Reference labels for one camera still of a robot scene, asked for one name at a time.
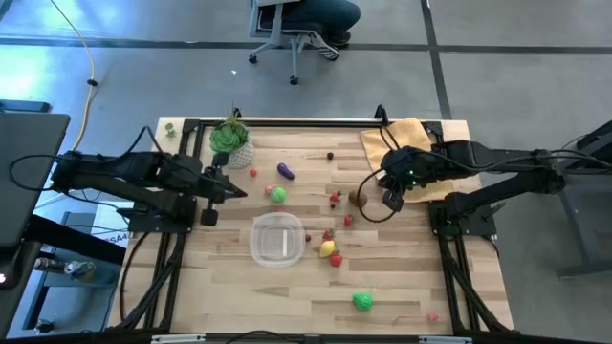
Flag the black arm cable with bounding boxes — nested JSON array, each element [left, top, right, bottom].
[[357, 138, 612, 225], [8, 124, 166, 192]]

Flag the person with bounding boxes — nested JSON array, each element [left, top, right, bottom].
[[281, 0, 362, 49]]

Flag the white metal bracket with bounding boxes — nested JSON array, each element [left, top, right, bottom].
[[150, 333, 208, 344], [418, 335, 473, 344]]

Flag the black aluminium table frame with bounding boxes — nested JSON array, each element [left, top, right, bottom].
[[108, 116, 516, 335]]

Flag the black side desk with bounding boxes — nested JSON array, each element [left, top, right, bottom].
[[557, 118, 612, 281]]

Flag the succulent in patterned white pot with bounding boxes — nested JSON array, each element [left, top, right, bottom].
[[208, 107, 255, 170]]

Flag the metal clamp tool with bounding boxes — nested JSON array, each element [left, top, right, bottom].
[[33, 256, 97, 282]]

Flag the clear plastic tupperware container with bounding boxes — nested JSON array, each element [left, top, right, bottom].
[[249, 211, 307, 269]]

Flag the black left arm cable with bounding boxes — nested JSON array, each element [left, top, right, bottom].
[[8, 124, 166, 192]]

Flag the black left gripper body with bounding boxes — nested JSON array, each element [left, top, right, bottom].
[[200, 152, 230, 226]]

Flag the bright green toy pepper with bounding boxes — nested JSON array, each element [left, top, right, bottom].
[[352, 292, 374, 313]]

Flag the white printed label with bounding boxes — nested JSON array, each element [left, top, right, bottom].
[[89, 203, 133, 249]]

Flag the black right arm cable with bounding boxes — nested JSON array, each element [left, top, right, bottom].
[[357, 138, 612, 225]]

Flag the yellow cable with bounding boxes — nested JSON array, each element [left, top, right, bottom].
[[47, 0, 97, 154]]

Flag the dark flat panel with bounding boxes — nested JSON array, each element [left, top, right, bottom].
[[0, 98, 52, 115]]

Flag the orange yellow towel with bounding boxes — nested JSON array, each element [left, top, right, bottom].
[[359, 117, 482, 204]]

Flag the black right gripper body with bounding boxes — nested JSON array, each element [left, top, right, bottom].
[[380, 145, 431, 214]]

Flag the grey office chair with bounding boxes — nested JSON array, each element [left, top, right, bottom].
[[247, 0, 341, 86]]

